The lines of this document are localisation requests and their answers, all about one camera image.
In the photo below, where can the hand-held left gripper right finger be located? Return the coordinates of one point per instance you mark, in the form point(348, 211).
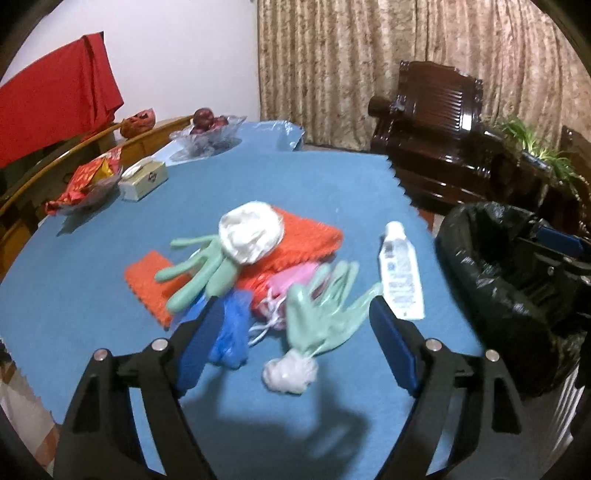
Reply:
point(392, 341)

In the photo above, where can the red apple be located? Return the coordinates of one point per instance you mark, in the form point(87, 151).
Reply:
point(203, 115)
point(220, 122)
point(198, 130)

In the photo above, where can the green potted plant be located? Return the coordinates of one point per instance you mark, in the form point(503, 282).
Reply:
point(535, 145)

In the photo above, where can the dark wooden side table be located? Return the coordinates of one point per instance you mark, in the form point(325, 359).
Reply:
point(531, 184)

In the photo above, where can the white ribbed trash bin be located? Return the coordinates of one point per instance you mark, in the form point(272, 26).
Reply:
point(569, 406)

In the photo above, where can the large orange foam net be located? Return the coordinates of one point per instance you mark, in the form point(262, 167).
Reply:
point(304, 240)

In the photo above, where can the glass fruit bowl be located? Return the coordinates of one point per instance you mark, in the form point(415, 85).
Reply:
point(210, 138)

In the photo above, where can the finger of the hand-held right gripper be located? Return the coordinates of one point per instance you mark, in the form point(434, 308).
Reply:
point(559, 239)

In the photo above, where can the bin with black liner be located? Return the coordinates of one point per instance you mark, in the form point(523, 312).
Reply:
point(489, 277)

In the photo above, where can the white squeeze tube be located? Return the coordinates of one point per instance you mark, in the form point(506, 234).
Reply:
point(400, 272)

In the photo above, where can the clear plastic sheet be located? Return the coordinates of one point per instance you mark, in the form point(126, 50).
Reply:
point(286, 134)

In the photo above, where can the small orange foam net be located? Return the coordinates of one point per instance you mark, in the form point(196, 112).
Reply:
point(147, 279)

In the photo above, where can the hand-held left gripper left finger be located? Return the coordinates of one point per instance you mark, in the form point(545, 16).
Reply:
point(203, 341)

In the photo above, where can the dark wooden armchair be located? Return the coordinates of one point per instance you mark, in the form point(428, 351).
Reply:
point(577, 143)
point(434, 129)

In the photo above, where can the patterned beige curtain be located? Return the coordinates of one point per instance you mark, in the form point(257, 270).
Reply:
point(369, 55)

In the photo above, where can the green glove with white cuff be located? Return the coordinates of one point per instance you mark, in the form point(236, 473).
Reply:
point(318, 318)
point(212, 267)

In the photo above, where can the tissue box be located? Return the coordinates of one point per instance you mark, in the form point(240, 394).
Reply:
point(143, 181)

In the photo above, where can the pile of red snack packets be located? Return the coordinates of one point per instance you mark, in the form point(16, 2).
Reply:
point(83, 180)

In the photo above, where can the pink face mask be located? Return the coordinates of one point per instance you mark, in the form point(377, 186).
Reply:
point(288, 279)

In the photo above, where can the red cloth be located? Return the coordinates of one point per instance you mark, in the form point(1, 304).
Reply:
point(55, 97)

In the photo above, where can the blue plastic bag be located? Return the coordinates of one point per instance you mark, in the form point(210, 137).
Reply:
point(233, 332)

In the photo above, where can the glass snack bowl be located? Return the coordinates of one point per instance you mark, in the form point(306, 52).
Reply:
point(99, 194)

